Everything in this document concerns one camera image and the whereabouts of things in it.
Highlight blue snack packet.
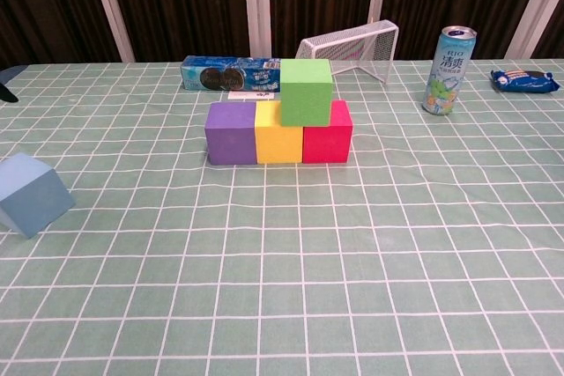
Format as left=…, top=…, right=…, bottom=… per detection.
left=489, top=68, right=560, bottom=94

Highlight light blue drink can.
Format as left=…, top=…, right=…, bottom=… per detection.
left=421, top=26, right=479, bottom=117

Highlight white wire mesh basket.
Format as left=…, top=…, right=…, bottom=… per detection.
left=294, top=18, right=400, bottom=86

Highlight blue cookie box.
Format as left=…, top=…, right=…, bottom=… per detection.
left=180, top=55, right=286, bottom=93

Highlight magenta foam cube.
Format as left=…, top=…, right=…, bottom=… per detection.
left=301, top=100, right=353, bottom=164

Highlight green checked tablecloth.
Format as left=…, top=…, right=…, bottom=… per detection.
left=0, top=57, right=564, bottom=376

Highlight green foam cube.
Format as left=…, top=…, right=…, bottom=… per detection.
left=279, top=58, right=334, bottom=127

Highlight yellow foam cube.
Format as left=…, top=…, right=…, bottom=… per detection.
left=254, top=100, right=305, bottom=165

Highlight purple foam cube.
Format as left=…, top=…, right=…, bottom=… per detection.
left=204, top=101, right=258, bottom=166

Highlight blue table pad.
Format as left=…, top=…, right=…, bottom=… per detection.
left=0, top=65, right=27, bottom=86

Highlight light blue foam cube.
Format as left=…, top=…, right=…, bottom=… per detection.
left=0, top=152, right=76, bottom=240

